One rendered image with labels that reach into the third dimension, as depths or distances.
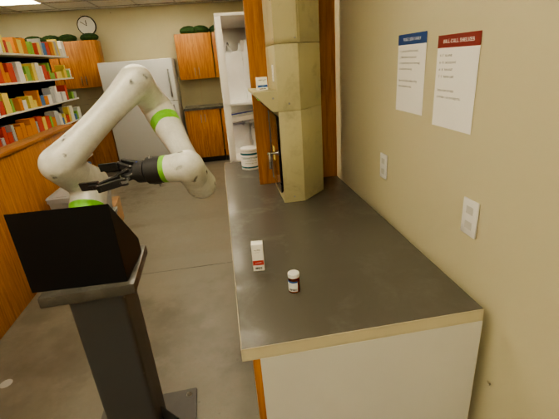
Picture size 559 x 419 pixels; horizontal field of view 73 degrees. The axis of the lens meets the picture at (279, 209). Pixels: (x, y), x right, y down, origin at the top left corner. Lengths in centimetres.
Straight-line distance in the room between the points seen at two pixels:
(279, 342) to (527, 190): 73
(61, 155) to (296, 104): 103
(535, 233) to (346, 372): 61
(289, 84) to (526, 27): 107
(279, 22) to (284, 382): 146
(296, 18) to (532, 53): 110
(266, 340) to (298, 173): 108
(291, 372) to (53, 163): 102
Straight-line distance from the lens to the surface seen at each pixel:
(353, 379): 122
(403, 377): 128
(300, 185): 197
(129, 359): 174
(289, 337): 108
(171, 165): 128
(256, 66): 222
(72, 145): 149
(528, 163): 108
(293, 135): 190
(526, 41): 109
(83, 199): 155
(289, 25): 188
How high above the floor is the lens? 164
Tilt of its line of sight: 22 degrees down
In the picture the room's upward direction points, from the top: 4 degrees counter-clockwise
